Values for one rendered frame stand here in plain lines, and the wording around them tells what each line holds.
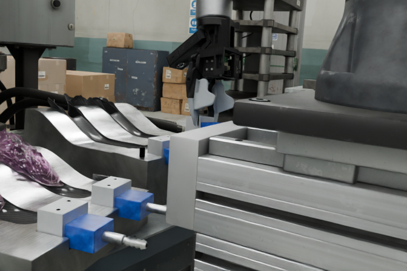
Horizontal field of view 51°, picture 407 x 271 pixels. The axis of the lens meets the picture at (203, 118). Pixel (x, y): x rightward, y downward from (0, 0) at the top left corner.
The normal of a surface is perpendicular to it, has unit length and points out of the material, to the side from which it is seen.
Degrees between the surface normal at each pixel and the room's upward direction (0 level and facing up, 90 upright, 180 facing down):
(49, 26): 90
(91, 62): 90
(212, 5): 79
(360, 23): 72
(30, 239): 0
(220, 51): 82
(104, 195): 90
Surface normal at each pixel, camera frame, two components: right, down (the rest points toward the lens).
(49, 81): 0.92, -0.01
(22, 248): 0.06, -0.99
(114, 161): -0.60, 0.08
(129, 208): -0.34, 0.11
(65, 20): 0.79, 0.14
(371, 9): -0.80, -0.13
